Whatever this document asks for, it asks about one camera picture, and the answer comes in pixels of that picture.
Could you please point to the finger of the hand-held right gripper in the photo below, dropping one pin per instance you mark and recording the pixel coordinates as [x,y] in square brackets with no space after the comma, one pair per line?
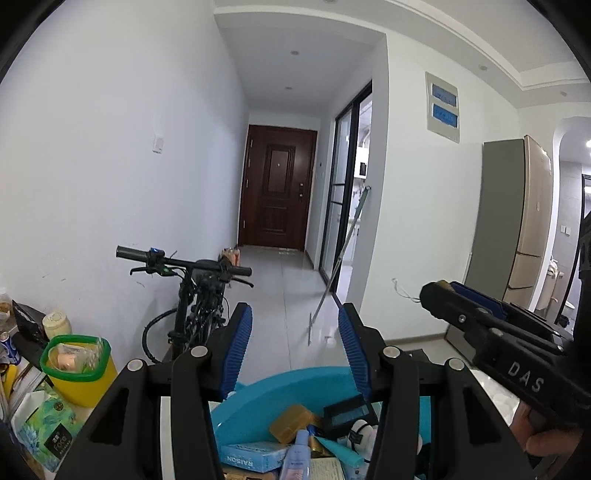
[485,300]
[457,309]

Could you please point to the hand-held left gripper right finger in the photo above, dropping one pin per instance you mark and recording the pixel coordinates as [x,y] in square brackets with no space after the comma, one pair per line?
[353,350]

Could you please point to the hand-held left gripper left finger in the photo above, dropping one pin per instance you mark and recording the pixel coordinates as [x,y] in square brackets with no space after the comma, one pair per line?
[238,346]

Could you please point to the blue plastic basin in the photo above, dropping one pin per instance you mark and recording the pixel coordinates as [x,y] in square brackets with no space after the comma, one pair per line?
[277,392]

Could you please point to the black square display box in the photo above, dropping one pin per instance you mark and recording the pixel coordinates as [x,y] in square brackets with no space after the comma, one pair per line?
[344,415]

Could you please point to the white sock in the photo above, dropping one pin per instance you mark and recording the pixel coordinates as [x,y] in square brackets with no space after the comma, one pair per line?
[364,434]

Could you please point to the teal cosmetic tube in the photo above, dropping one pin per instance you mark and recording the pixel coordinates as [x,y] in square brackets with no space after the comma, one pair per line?
[341,450]

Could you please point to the small blue pink lotion bottle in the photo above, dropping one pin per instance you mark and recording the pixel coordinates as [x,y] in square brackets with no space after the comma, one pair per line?
[298,457]

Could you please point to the person's right hand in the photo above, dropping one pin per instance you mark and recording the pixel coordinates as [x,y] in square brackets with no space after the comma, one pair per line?
[545,447]

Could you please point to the black bicycle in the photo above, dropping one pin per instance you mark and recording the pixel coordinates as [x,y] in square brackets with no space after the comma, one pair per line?
[198,286]

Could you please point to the pack of orange bottles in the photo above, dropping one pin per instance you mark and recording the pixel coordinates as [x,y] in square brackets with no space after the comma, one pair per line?
[231,256]

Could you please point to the brown carton box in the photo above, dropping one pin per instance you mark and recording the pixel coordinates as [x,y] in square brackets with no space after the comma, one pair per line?
[291,423]

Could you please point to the beige refrigerator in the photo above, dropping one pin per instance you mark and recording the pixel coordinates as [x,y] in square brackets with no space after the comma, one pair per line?
[503,207]

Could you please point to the blue rectangular carton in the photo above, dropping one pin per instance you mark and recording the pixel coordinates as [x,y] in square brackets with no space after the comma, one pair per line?
[249,457]

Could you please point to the cream carton box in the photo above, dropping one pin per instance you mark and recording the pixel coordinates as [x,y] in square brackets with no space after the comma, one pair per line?
[328,470]

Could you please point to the black framed glass sliding door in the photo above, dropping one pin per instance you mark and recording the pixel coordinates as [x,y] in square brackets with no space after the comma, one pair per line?
[346,194]

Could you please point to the yellow bucket green rim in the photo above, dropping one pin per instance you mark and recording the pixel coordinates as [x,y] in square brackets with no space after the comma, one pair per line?
[78,392]

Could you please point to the dark brown entrance door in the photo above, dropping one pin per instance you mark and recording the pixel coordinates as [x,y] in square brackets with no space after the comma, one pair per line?
[277,184]

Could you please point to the cream lidded jar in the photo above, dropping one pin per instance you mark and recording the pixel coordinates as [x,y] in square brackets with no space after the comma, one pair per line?
[57,323]

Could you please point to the black snack pouch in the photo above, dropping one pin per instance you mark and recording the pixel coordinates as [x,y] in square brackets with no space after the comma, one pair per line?
[27,323]

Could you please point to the green tissue pack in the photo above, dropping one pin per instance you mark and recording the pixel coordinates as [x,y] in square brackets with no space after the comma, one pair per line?
[41,429]

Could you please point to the blue drink can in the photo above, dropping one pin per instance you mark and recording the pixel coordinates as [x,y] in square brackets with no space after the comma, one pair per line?
[8,350]

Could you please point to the grey wall panel blue windows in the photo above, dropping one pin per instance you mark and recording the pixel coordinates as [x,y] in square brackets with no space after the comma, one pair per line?
[444,108]

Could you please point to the white light switch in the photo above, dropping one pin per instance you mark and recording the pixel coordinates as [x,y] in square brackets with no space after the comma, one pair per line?
[158,143]

